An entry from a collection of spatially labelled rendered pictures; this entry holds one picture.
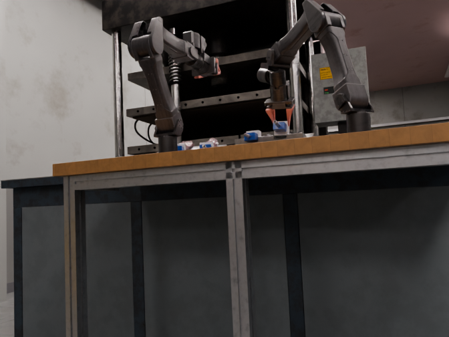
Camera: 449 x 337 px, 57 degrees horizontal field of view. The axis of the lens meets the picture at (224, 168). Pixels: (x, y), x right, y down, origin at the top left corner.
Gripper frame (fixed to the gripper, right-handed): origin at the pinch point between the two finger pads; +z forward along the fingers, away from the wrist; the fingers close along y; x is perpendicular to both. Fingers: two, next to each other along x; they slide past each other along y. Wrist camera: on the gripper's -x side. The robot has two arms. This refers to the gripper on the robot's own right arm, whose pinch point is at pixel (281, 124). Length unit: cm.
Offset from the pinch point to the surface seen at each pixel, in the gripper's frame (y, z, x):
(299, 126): 6, 22, -70
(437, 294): -51, 49, 28
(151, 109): 102, 12, -83
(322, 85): -5, 5, -92
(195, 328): 32, 68, 37
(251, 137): 10.1, 2.6, 7.1
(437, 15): -125, 11, -592
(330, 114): -9, 20, -84
